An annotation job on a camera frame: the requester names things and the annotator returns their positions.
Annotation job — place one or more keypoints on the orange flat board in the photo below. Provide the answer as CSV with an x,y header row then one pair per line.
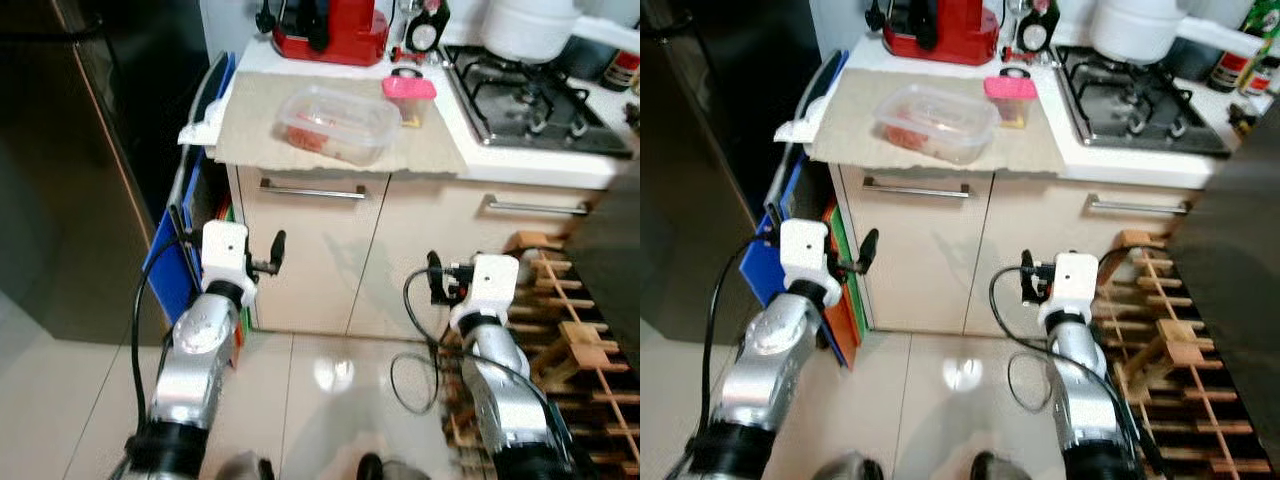
x,y
845,335
240,345

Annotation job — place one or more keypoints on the clear plastic food container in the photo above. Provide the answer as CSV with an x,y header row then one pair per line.
x,y
335,125
935,125

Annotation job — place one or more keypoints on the beige kitchen base cabinet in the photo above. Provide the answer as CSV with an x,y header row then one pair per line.
x,y
900,260
300,260

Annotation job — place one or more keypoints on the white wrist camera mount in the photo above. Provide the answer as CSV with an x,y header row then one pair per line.
x,y
222,250
493,280
1075,278
803,248

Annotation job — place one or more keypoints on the grey flat board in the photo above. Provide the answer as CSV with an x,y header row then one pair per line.
x,y
205,90
810,90

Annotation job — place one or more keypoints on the green bottle with red label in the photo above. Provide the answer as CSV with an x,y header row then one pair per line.
x,y
620,72
1228,70

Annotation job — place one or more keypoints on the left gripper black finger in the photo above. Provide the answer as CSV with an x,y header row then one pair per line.
x,y
278,248
869,248

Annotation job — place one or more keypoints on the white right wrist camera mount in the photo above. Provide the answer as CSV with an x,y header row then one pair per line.
x,y
493,280
1075,278

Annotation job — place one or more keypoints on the wooden slatted rack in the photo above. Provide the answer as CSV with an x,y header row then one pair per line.
x,y
1180,350
590,350

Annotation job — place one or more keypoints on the dark green round bottle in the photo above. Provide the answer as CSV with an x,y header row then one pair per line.
x,y
428,35
1038,35

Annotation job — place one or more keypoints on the red meat pieces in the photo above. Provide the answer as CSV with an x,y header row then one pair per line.
x,y
310,138
905,138

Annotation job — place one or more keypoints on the green flat board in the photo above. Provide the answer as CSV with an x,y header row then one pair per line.
x,y
838,250

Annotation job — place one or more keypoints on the small dark sauce bottle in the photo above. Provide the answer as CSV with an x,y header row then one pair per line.
x,y
1262,80

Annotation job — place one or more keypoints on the beige woven placemat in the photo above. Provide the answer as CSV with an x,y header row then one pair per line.
x,y
850,140
250,140

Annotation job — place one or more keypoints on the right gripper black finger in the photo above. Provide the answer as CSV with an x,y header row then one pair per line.
x,y
435,272
1027,272

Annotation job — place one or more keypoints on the small pink lidded container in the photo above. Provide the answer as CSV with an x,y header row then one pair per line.
x,y
408,88
1010,88

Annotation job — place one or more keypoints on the grey robot foot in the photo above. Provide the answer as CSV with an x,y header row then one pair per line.
x,y
245,468
850,468
395,470
1005,470

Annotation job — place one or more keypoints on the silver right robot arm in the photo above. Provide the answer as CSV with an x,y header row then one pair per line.
x,y
1090,400
510,400

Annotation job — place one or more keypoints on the grey right robot foot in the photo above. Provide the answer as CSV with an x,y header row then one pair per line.
x,y
395,470
1005,470

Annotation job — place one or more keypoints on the red espresso machine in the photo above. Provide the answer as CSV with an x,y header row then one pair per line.
x,y
945,45
340,45

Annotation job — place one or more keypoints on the blue flat board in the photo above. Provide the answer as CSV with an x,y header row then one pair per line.
x,y
760,270
165,270

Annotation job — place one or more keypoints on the steel gas hob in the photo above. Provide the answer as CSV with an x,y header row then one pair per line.
x,y
1140,110
530,110

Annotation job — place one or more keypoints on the dark brown gold packet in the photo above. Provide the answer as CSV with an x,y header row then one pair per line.
x,y
1245,118
633,115

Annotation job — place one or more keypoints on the grey left robot foot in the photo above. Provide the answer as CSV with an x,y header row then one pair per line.
x,y
850,468
245,468

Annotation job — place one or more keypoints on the black power plug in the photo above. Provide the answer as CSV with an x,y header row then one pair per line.
x,y
876,16
266,18

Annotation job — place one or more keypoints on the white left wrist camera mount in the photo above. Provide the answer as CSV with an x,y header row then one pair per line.
x,y
222,250
803,248

